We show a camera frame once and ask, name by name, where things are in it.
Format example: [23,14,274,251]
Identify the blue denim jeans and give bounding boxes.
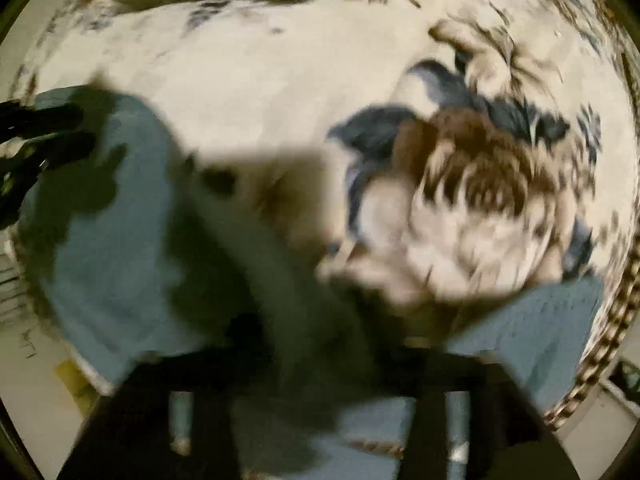
[19,84,606,480]

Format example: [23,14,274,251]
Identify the floral bed blanket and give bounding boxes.
[8,0,640,430]

